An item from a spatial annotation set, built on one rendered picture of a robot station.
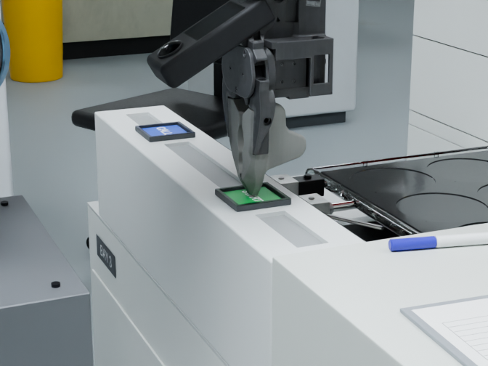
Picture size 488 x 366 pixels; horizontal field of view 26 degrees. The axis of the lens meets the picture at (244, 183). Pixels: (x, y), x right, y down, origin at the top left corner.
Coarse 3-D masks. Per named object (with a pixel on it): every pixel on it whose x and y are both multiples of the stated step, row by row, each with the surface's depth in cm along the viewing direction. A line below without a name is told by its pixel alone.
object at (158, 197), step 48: (96, 144) 135; (144, 144) 119; (192, 144) 119; (144, 192) 117; (192, 192) 103; (288, 192) 103; (144, 240) 120; (192, 240) 104; (240, 240) 92; (288, 240) 91; (336, 240) 90; (192, 288) 105; (240, 288) 93; (240, 336) 94
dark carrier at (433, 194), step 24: (360, 168) 131; (384, 168) 131; (408, 168) 131; (432, 168) 131; (456, 168) 131; (480, 168) 131; (360, 192) 122; (384, 192) 122; (408, 192) 122; (432, 192) 122; (456, 192) 122; (480, 192) 122; (408, 216) 114; (432, 216) 114; (456, 216) 114; (480, 216) 114
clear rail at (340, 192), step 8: (312, 168) 130; (328, 184) 125; (336, 184) 124; (336, 192) 123; (344, 192) 122; (352, 192) 121; (344, 200) 122; (360, 200) 118; (360, 208) 118; (368, 208) 116; (376, 208) 116; (376, 216) 115; (384, 216) 114; (392, 216) 113; (384, 224) 113; (392, 224) 112; (400, 224) 111; (400, 232) 110; (408, 232) 109; (416, 232) 108
